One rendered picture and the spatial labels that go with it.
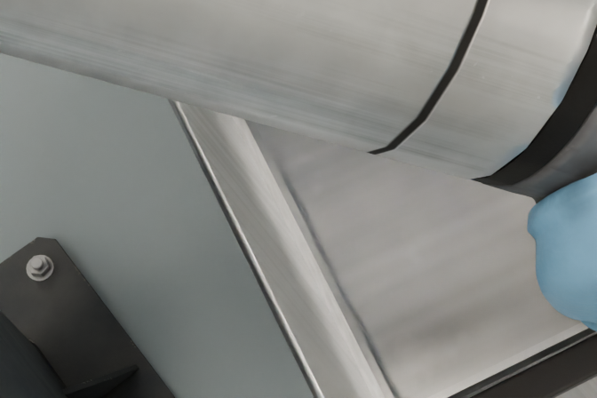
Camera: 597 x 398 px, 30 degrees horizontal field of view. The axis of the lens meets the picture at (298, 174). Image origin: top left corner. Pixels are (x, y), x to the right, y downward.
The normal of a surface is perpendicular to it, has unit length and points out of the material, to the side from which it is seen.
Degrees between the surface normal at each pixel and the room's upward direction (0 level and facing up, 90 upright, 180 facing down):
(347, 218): 0
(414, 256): 0
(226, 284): 0
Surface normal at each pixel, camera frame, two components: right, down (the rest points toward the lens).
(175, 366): 0.01, -0.37
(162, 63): -0.09, 0.89
